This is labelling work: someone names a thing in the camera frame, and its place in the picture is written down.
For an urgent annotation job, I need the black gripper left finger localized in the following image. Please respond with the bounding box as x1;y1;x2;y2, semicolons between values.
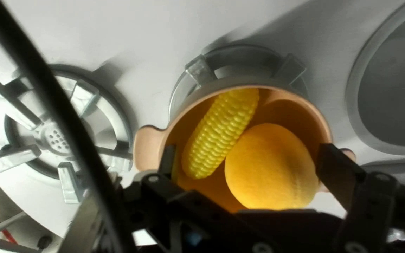
123;144;214;253

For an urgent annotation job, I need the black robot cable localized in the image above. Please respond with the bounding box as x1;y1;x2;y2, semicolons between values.
0;0;137;253

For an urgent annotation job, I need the orange round plushie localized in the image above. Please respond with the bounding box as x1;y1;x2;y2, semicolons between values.
224;122;321;212

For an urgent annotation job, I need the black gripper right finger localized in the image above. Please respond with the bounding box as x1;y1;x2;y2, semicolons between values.
317;141;401;253

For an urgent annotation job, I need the yellow maize cob toy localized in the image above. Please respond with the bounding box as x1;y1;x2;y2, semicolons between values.
180;86;262;181

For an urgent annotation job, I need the peach plastic toy pot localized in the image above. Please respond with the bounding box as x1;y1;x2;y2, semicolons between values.
132;82;357;214

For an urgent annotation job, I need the white toy kitchen unit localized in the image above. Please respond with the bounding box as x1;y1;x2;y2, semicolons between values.
0;0;405;253

